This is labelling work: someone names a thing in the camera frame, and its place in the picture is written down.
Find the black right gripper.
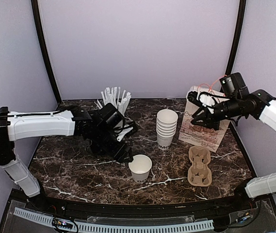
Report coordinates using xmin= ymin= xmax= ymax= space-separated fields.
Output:
xmin=191 ymin=96 xmax=242 ymax=130

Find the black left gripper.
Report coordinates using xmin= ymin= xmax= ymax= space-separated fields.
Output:
xmin=92 ymin=124 xmax=133 ymax=163

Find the printed paper takeout bag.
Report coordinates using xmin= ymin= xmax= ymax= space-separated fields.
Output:
xmin=179 ymin=83 xmax=230 ymax=152

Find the single white paper cup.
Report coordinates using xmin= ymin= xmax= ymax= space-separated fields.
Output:
xmin=128 ymin=154 xmax=152 ymax=183

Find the stack of white paper cups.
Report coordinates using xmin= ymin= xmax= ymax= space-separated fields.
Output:
xmin=156 ymin=109 xmax=179 ymax=150

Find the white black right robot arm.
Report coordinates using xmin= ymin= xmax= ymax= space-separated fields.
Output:
xmin=187 ymin=88 xmax=276 ymax=211

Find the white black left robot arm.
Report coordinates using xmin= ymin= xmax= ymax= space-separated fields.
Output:
xmin=0 ymin=104 xmax=138 ymax=212

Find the brown cardboard cup carrier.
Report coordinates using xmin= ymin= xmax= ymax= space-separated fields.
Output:
xmin=188 ymin=146 xmax=212 ymax=187

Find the bundle of wrapped white straws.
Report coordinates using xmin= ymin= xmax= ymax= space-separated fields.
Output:
xmin=94 ymin=86 xmax=132 ymax=115

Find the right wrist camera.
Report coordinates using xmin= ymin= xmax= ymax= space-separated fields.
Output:
xmin=220 ymin=72 xmax=249 ymax=100

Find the grey slotted cable duct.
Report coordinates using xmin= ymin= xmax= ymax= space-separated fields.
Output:
xmin=13 ymin=207 xmax=214 ymax=233

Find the black front table rail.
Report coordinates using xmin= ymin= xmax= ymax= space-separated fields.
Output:
xmin=27 ymin=181 xmax=269 ymax=219

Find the black right corner post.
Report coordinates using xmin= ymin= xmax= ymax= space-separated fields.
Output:
xmin=225 ymin=0 xmax=246 ymax=75

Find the black corner post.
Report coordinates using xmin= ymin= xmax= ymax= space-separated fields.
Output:
xmin=31 ymin=0 xmax=62 ymax=104
xmin=225 ymin=0 xmax=246 ymax=75

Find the black left corner post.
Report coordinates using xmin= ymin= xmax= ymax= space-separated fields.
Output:
xmin=31 ymin=0 xmax=62 ymax=104

